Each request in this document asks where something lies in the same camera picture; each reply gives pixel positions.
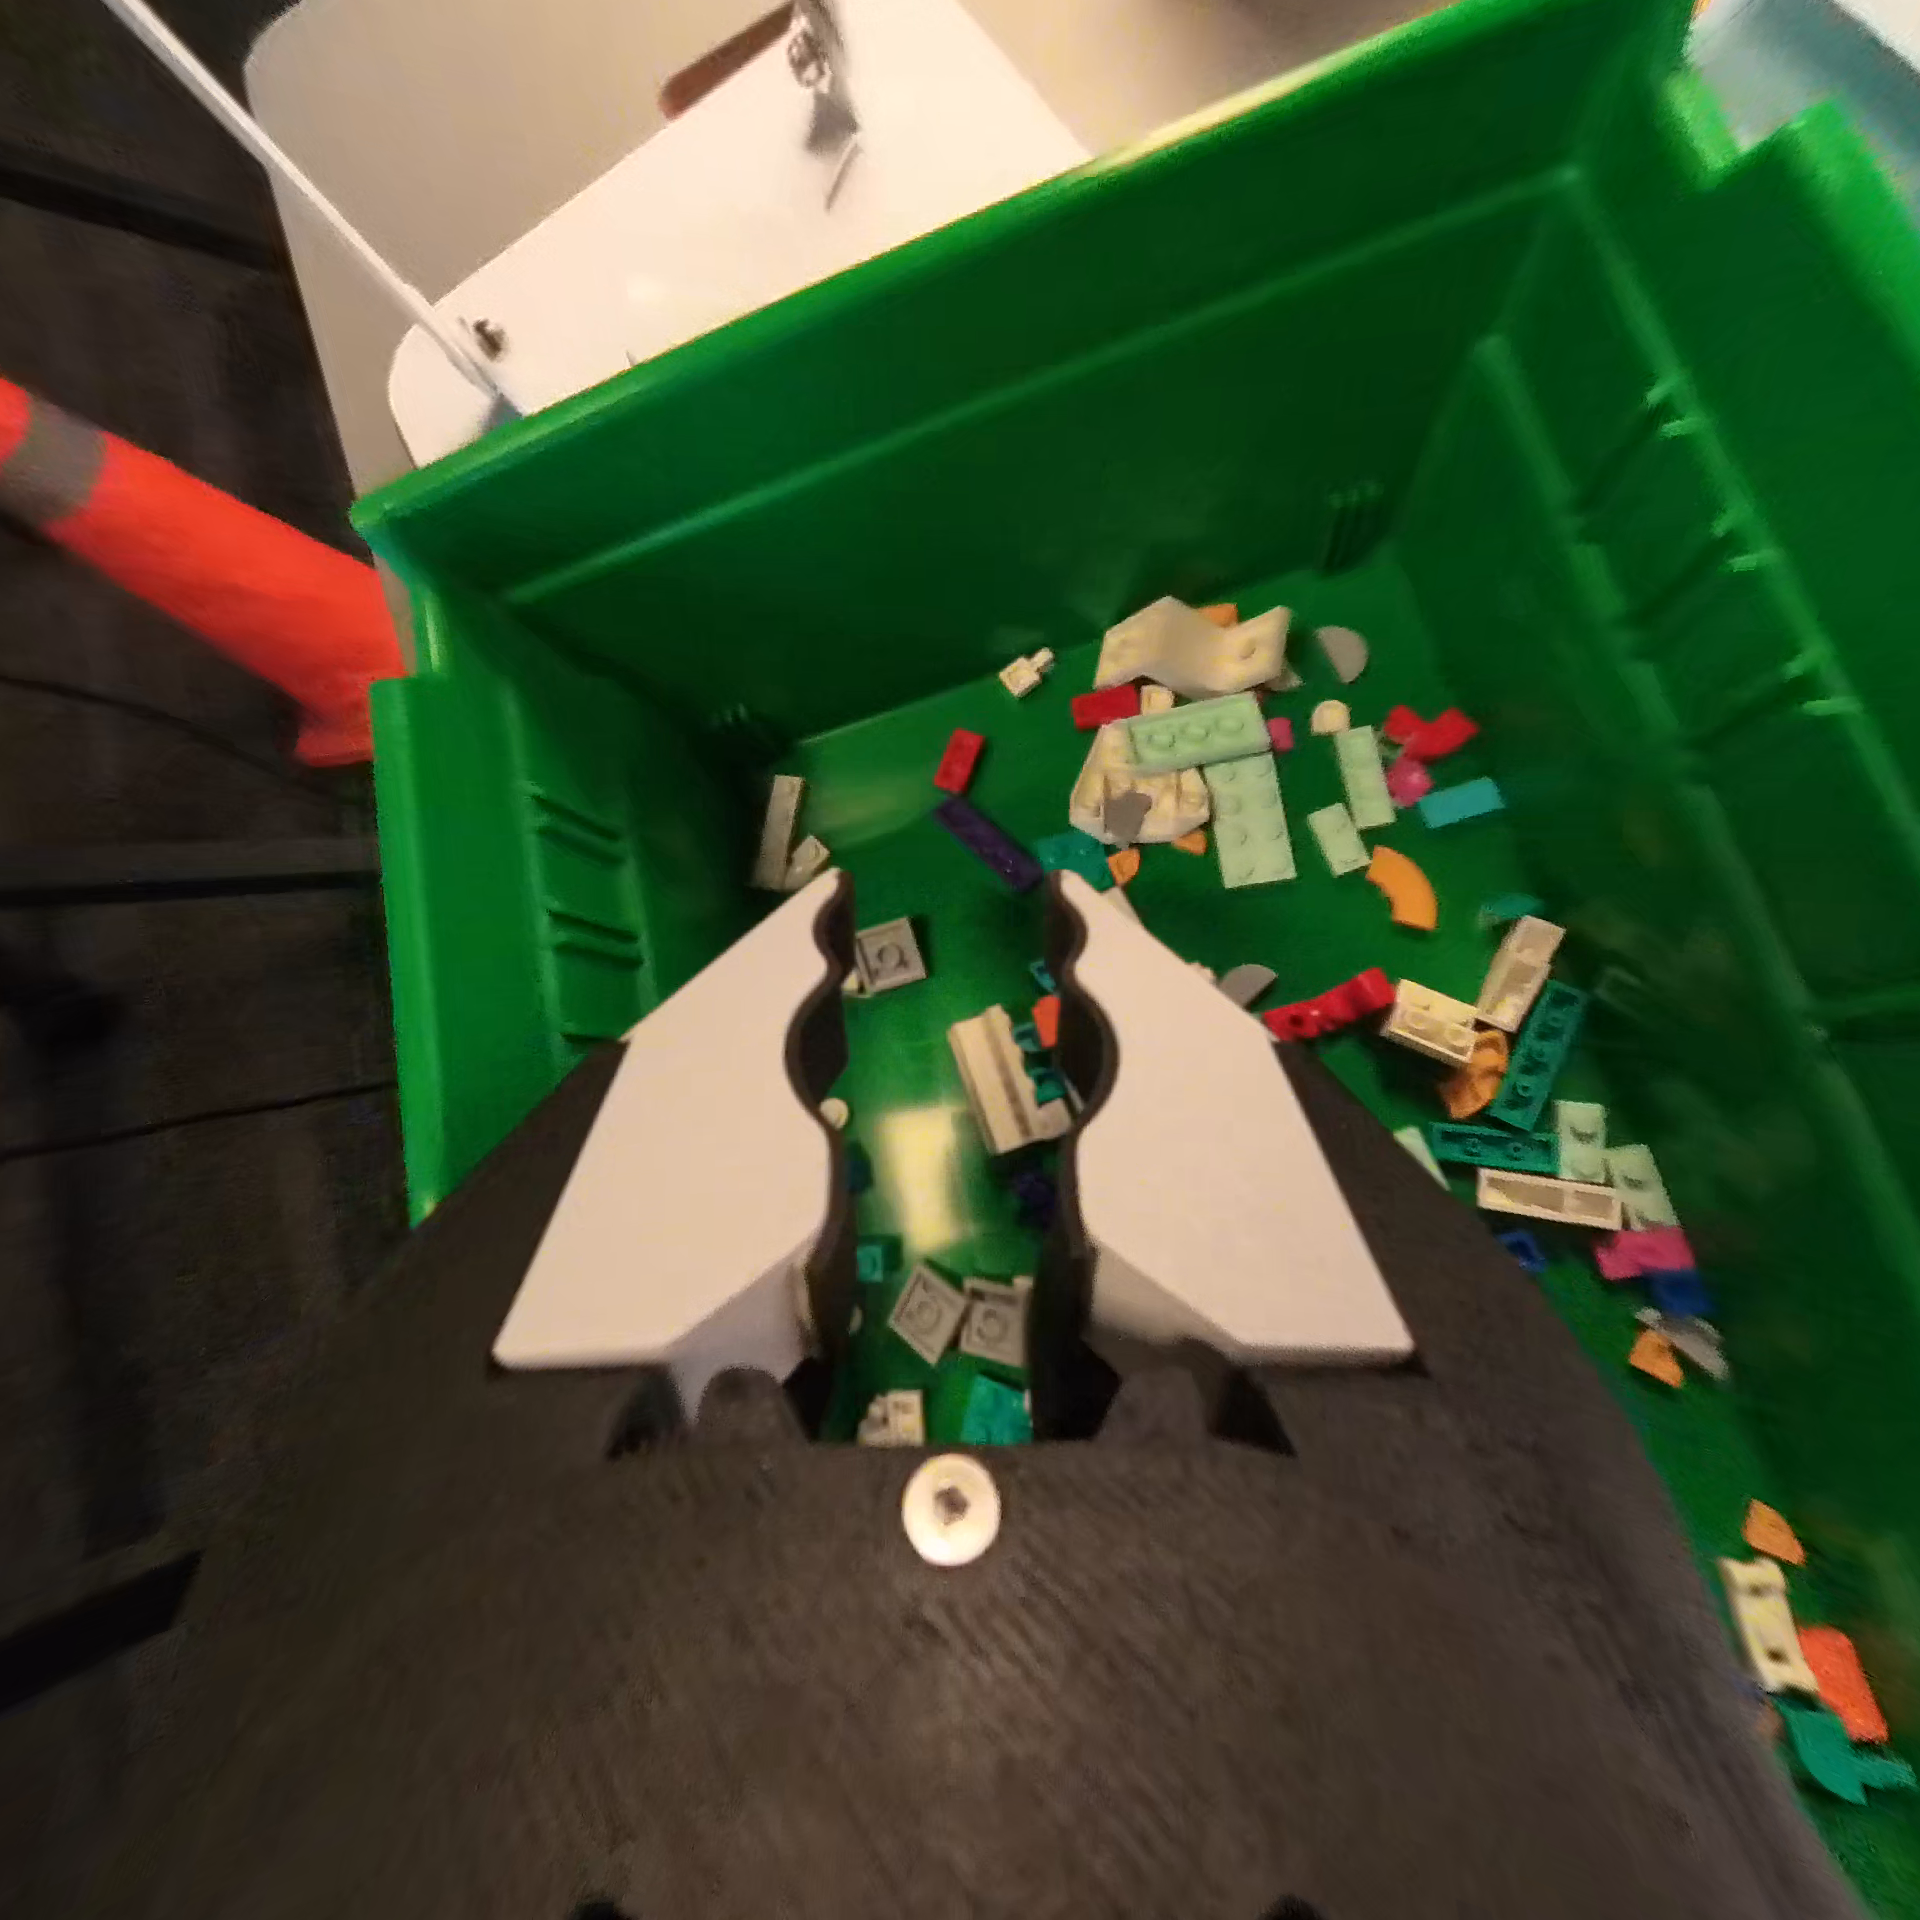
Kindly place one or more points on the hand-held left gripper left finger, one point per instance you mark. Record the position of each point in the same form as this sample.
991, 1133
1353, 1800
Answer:
676, 1171

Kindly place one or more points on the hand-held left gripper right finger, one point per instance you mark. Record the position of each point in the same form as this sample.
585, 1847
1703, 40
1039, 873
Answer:
1235, 1188

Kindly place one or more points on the pile of lego pieces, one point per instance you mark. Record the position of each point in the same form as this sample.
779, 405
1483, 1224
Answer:
1245, 811

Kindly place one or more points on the green plastic bin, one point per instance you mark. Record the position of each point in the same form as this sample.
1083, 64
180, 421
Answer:
973, 444

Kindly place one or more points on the orange cone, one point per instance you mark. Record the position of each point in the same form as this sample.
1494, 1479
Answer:
200, 558

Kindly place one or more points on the white table panel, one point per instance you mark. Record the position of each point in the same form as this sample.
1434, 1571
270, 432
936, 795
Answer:
603, 228

